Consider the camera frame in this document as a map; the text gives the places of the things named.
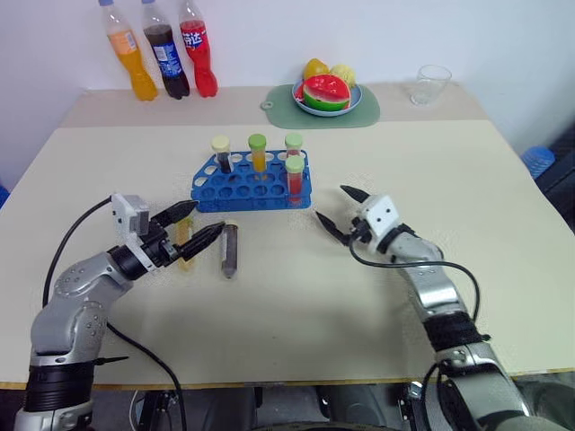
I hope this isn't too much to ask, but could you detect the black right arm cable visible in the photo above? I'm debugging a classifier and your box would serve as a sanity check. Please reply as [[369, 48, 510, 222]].
[[348, 228, 482, 324]]

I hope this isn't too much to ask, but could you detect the light blue plate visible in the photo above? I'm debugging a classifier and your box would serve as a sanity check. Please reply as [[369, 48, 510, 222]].
[[291, 80, 363, 119]]

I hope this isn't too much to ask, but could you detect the blue test tube rack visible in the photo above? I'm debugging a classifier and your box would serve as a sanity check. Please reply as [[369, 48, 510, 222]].
[[190, 149, 313, 214]]

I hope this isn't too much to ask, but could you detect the red soda bottle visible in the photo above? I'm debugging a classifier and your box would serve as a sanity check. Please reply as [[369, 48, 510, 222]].
[[179, 0, 220, 99]]

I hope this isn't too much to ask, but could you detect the black object beside table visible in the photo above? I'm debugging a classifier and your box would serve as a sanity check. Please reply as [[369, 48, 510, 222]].
[[534, 133, 575, 222]]

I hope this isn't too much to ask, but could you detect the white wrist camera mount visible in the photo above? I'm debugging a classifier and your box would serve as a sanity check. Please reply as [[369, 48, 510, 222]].
[[110, 192, 159, 271], [358, 193, 402, 249]]

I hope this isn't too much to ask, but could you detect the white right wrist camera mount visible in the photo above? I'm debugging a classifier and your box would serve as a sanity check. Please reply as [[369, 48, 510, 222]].
[[358, 193, 402, 249]]

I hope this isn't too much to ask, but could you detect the yellow toy lemon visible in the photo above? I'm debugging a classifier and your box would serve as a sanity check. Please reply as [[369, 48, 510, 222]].
[[329, 63, 358, 89]]

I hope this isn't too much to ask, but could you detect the orange-liquid tube, green cap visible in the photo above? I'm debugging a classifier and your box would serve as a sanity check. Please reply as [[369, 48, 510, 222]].
[[247, 133, 268, 175]]

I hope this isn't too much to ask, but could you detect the yellow-liquid loose test tube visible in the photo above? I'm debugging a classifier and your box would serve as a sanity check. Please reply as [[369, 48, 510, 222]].
[[175, 215, 199, 273]]

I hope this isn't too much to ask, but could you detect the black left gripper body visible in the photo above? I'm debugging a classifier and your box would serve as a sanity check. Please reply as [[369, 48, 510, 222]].
[[141, 219, 181, 270]]

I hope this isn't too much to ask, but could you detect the black frame under table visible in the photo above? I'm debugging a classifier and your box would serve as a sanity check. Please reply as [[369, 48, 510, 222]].
[[134, 386, 270, 431]]

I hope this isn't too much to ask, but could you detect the clear plastic cup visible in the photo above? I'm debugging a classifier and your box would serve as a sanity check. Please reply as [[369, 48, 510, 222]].
[[409, 64, 453, 107]]

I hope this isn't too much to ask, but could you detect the orange-yellow toy fruit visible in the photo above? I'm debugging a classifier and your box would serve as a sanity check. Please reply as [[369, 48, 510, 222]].
[[303, 57, 332, 83]]

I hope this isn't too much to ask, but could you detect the orange soda bottle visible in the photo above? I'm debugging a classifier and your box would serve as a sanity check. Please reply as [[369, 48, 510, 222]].
[[98, 0, 160, 101]]

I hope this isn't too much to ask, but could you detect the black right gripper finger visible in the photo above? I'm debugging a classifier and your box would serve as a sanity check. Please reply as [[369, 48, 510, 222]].
[[339, 184, 371, 209], [314, 210, 353, 247]]

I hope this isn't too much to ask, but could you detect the green cutting mat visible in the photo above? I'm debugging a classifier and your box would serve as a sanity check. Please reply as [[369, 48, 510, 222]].
[[260, 83, 381, 130]]

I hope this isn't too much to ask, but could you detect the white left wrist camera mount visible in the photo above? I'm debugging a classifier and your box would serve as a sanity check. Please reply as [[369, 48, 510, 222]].
[[110, 192, 159, 271]]

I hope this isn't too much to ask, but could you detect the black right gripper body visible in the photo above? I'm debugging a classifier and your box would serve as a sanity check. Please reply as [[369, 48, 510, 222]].
[[344, 216, 374, 247]]

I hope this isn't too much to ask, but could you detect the blue ribbed object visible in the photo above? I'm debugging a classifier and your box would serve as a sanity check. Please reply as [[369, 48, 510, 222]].
[[521, 145, 557, 178]]

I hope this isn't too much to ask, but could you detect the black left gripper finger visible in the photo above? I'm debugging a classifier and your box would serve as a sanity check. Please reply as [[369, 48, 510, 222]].
[[173, 221, 226, 261], [152, 200, 199, 226]]

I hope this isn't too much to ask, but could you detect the cola bottle, blue label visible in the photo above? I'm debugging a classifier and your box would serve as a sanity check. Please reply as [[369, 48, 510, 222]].
[[140, 0, 191, 101]]

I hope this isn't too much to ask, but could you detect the toy watermelon slice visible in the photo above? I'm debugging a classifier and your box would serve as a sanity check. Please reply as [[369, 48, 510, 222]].
[[301, 74, 352, 111]]

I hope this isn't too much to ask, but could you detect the dark-liquid tube, pale yellow cap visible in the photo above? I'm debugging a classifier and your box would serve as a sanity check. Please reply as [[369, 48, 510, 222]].
[[211, 135, 234, 175]]

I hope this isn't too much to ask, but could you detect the red-liquid tube, light green cap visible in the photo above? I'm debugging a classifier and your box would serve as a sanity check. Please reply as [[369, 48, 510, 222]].
[[285, 154, 305, 199], [284, 132, 304, 159]]

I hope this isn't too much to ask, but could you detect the dark-liquid loose test tube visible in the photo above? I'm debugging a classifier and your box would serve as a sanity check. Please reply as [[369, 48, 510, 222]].
[[220, 222, 240, 281]]

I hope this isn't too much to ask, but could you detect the dark rounded shape under table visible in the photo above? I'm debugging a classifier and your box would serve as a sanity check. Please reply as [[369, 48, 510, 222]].
[[314, 383, 408, 428]]

